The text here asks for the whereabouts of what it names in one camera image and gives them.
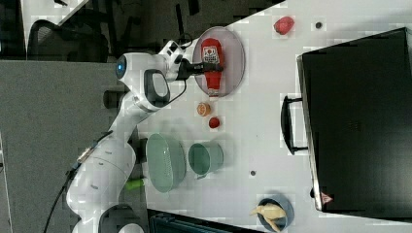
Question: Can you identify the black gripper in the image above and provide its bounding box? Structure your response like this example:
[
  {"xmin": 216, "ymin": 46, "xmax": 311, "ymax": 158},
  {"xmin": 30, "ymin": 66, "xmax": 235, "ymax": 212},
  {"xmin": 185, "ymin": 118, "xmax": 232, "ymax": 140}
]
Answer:
[{"xmin": 176, "ymin": 58, "xmax": 223, "ymax": 81}]

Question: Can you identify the red ketchup bottle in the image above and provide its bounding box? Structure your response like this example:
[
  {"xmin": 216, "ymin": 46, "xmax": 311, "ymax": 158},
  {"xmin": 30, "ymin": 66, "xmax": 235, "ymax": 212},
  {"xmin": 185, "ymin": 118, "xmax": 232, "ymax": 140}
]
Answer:
[{"xmin": 201, "ymin": 38, "xmax": 224, "ymax": 98}]

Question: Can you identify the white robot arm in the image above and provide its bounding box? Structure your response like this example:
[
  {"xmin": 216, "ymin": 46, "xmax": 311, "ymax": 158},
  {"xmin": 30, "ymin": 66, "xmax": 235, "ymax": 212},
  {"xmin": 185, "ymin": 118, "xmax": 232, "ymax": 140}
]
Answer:
[{"xmin": 66, "ymin": 41, "xmax": 224, "ymax": 233}]

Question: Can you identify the grey round plate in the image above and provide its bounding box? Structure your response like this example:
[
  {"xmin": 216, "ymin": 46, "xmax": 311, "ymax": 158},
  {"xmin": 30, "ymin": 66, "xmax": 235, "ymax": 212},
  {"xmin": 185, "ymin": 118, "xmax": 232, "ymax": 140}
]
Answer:
[{"xmin": 192, "ymin": 27, "xmax": 246, "ymax": 100}]

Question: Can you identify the orange slice toy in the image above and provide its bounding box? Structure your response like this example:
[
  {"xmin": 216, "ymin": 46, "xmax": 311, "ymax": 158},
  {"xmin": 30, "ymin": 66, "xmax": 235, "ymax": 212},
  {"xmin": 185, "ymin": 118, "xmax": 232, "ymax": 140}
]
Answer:
[{"xmin": 196, "ymin": 103, "xmax": 211, "ymax": 117}]

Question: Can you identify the small red strawberry toy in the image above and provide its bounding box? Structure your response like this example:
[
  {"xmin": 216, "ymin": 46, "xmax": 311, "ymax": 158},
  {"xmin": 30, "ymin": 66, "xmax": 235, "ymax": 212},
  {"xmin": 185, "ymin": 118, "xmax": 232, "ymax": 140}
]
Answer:
[{"xmin": 209, "ymin": 116, "xmax": 221, "ymax": 129}]

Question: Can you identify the large red strawberry toy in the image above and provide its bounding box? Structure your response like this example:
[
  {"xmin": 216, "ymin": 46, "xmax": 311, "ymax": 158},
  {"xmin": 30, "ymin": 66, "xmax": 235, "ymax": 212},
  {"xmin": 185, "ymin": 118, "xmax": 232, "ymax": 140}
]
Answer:
[{"xmin": 274, "ymin": 17, "xmax": 294, "ymax": 35}]

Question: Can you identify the green measuring cup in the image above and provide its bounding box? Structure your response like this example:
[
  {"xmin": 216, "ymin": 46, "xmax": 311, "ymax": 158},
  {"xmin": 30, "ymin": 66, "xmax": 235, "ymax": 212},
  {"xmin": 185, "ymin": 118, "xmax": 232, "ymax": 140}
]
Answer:
[{"xmin": 188, "ymin": 141, "xmax": 223, "ymax": 180}]

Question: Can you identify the green perforated colander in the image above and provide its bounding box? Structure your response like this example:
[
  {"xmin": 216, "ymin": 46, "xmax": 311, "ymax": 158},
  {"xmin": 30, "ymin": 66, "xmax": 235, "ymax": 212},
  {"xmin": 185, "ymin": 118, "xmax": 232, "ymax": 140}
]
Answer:
[{"xmin": 146, "ymin": 133, "xmax": 187, "ymax": 193}]

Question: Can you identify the black office chair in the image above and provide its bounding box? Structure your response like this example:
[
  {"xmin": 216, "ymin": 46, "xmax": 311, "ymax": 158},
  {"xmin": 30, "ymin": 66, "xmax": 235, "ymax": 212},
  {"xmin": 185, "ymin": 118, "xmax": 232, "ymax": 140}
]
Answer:
[{"xmin": 26, "ymin": 19, "xmax": 109, "ymax": 63}]

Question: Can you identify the yellow banana toy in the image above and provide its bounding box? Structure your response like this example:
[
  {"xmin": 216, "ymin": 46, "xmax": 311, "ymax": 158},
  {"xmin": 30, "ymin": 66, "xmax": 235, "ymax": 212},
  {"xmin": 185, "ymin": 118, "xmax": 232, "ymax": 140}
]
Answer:
[{"xmin": 250, "ymin": 203, "xmax": 287, "ymax": 233}]

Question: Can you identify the blue bowl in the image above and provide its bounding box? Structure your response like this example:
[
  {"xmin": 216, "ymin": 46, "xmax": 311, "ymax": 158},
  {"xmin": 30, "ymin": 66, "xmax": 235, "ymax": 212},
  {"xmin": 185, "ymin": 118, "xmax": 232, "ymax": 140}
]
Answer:
[{"xmin": 257, "ymin": 193, "xmax": 294, "ymax": 233}]

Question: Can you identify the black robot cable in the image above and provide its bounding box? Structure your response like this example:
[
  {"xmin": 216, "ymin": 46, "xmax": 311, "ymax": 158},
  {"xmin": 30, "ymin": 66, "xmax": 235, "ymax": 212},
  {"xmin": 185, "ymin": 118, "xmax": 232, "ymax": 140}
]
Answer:
[{"xmin": 42, "ymin": 129, "xmax": 115, "ymax": 233}]

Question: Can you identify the blue metal frame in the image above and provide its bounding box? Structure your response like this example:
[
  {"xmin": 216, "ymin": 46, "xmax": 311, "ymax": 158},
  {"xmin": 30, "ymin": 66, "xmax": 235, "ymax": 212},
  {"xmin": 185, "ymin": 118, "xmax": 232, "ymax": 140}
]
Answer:
[{"xmin": 148, "ymin": 209, "xmax": 261, "ymax": 233}]

